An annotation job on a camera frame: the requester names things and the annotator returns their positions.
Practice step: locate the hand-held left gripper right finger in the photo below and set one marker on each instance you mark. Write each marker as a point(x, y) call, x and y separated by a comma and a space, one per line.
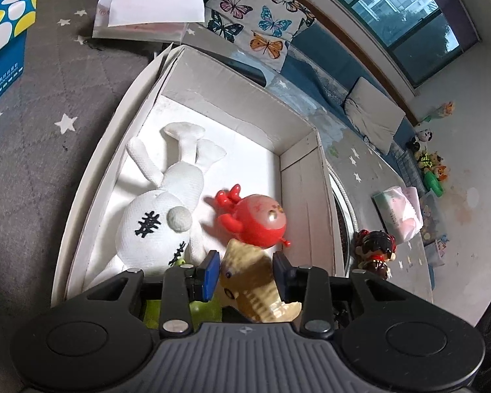
point(281, 274)

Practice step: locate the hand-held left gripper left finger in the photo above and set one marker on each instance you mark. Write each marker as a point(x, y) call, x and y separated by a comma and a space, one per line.
point(210, 273)

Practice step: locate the tan fish toy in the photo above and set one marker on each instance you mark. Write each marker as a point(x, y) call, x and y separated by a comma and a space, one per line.
point(249, 278)

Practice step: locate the green round plastic toy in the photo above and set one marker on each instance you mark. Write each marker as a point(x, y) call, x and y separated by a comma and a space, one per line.
point(204, 311)

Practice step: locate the red round plastic toy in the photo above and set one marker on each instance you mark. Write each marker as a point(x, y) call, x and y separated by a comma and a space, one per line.
point(249, 221)

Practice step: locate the white plush rabbit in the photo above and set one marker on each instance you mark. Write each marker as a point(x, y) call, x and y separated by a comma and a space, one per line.
point(155, 213)

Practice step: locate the grey cardboard box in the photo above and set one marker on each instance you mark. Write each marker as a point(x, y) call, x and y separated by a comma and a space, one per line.
point(237, 102)

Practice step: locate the built-in induction cooker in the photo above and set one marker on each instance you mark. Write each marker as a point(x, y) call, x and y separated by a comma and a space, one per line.
point(345, 221)

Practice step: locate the dark-haired doll figure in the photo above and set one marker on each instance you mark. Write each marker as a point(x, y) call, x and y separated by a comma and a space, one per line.
point(372, 249)

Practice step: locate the small clear box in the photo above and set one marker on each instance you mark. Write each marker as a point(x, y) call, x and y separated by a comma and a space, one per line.
point(438, 251)

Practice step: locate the clear box with cartoon print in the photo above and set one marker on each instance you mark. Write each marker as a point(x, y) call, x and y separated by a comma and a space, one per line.
point(433, 217)

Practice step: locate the soft tissue pack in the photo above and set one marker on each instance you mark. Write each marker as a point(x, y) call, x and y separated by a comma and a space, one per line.
point(397, 213)

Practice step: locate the green inflatable toy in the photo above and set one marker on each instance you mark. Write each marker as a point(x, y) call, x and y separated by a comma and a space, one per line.
point(434, 182)

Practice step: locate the orange plush toy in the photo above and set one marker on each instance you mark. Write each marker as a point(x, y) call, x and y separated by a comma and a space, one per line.
point(441, 172)

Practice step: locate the clear storage drawers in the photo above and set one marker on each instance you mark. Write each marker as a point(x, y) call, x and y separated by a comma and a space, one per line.
point(409, 168)

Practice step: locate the plush toy with yellow vest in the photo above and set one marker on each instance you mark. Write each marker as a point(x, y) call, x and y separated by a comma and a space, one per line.
point(429, 159)

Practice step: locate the grey pillow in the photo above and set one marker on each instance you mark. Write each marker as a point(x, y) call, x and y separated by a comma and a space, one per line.
point(372, 114)

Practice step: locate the blue bench sofa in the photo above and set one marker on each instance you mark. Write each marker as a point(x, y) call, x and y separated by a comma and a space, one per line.
point(323, 77)

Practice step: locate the grey star-print tablecloth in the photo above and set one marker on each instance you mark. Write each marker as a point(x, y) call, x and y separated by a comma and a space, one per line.
point(45, 151)

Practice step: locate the flower bouquet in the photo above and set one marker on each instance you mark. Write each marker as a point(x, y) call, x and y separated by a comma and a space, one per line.
point(442, 111)

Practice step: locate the pink and white packet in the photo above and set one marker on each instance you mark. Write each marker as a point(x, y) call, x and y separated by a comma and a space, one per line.
point(147, 32)

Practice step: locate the butterfly print pillow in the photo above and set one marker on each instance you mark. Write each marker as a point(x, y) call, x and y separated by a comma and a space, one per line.
point(257, 12)

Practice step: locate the green-framed window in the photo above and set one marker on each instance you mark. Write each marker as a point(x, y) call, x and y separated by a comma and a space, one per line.
point(397, 12)

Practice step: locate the blue box with dots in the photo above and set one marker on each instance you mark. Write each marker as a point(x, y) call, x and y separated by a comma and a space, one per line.
point(4, 45)

